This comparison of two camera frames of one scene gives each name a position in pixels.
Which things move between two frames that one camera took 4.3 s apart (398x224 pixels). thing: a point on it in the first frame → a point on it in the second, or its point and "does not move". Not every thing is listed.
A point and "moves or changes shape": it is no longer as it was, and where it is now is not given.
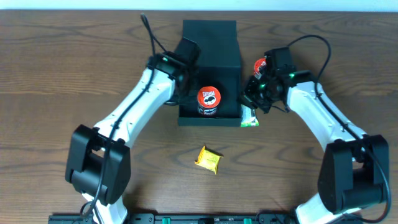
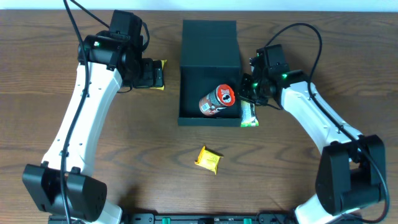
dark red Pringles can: x=209 y=98 moves or changes shape
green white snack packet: x=249 y=117 does not move
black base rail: x=181 y=219 does not move
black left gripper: x=185 y=86 → x=157 y=76
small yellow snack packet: x=208 y=159 does not move
